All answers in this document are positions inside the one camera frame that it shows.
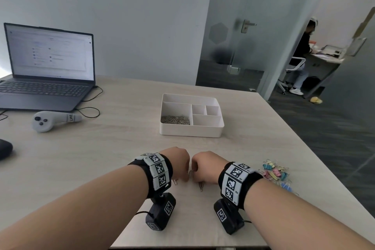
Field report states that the black wristband with markers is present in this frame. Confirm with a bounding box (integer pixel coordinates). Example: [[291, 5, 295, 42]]
[[128, 152, 173, 199], [218, 161, 264, 211]]

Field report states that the white compartment organizer tray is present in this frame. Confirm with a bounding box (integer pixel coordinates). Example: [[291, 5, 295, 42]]
[[159, 93, 225, 138]]

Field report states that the black laptop cable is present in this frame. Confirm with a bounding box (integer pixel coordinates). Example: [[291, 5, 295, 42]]
[[75, 86, 104, 118]]

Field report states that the dark grey laptop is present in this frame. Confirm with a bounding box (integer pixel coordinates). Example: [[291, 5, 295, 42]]
[[0, 23, 96, 113]]

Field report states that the metal bar door handle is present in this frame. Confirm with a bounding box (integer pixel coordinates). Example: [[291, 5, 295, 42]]
[[347, 37, 367, 57]]

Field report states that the black computer mouse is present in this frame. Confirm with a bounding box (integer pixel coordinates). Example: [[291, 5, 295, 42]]
[[0, 138, 14, 161]]

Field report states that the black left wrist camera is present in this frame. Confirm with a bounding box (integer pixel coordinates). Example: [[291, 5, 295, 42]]
[[145, 193, 177, 231]]

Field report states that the white office chair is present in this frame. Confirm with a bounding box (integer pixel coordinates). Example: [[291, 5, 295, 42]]
[[277, 57, 307, 95]]

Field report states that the white handheld controller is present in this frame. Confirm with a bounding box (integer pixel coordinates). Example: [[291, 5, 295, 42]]
[[32, 111, 82, 133]]

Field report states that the person's right forearm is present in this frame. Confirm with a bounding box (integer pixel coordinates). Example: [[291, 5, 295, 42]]
[[243, 179, 375, 250]]

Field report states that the metal lever door handle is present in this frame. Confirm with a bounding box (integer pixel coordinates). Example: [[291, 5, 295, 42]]
[[241, 19, 257, 34]]

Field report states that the pile of coloured binder clips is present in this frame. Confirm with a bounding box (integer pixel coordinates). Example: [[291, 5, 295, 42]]
[[261, 159, 299, 196]]

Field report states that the layer of silver paper clips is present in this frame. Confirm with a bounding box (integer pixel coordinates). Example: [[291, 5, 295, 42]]
[[160, 115, 191, 125]]

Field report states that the person's left hand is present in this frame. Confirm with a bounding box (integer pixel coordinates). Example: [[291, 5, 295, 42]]
[[159, 146, 190, 183]]

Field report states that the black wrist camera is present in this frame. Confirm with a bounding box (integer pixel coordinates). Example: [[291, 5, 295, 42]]
[[145, 193, 177, 231], [213, 198, 245, 236]]

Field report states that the black right wristband with markers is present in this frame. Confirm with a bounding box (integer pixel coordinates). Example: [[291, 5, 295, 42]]
[[218, 161, 264, 211]]

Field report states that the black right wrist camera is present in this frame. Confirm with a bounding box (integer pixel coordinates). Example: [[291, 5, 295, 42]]
[[213, 198, 245, 236]]

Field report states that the hexagonal glass sticker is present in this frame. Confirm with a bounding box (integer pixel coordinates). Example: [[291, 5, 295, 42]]
[[209, 23, 229, 45]]

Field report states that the person's left forearm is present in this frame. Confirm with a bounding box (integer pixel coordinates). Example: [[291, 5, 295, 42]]
[[0, 166, 148, 250]]

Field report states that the pile of silver paper clips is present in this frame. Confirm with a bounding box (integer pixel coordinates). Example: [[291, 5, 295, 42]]
[[173, 169, 205, 192]]

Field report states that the white office desk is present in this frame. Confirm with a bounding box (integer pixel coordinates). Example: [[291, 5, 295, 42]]
[[304, 45, 345, 100]]

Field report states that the person's right hand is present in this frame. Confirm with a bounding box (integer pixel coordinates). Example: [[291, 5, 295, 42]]
[[191, 150, 230, 186]]

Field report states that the black left wristband with markers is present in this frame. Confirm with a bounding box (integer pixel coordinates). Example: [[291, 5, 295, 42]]
[[128, 152, 173, 199]]

